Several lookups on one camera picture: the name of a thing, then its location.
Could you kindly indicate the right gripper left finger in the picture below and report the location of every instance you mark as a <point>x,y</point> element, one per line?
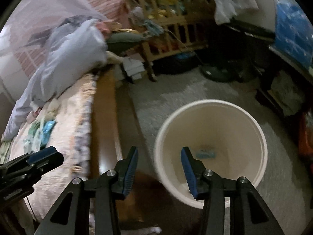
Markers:
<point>70,212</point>

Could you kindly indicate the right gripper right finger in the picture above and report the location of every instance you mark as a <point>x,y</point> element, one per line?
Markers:
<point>249,214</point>

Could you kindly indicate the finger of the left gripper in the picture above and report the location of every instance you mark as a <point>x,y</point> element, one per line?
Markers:
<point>42,155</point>
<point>47,162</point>

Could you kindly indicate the blue snack bag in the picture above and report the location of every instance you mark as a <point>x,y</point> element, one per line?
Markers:
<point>47,130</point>

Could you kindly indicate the green fluffy cloth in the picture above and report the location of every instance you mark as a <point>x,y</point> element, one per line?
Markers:
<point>34,126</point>

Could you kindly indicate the green white carton box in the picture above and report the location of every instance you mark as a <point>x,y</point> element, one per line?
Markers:
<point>208,153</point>

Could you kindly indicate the cream trash bucket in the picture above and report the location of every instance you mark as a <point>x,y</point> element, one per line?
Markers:
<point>225,137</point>

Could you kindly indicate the pink textured bedspread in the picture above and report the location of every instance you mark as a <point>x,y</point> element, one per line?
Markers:
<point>71,137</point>

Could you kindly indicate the light blue duvet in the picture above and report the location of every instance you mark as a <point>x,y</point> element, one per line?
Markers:
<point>71,53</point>

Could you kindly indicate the dark green cushion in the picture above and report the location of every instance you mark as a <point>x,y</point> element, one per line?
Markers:
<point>120,42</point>

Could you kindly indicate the white mosquito net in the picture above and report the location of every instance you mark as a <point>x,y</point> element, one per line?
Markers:
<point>29,25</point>

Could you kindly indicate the blue tissue package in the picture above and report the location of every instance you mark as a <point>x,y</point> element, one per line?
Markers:
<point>294,33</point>

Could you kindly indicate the wooden baby crib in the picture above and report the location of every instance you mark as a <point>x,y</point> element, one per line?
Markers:
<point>172,27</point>

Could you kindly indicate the brown wooden bed frame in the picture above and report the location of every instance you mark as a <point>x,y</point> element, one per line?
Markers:
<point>105,143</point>

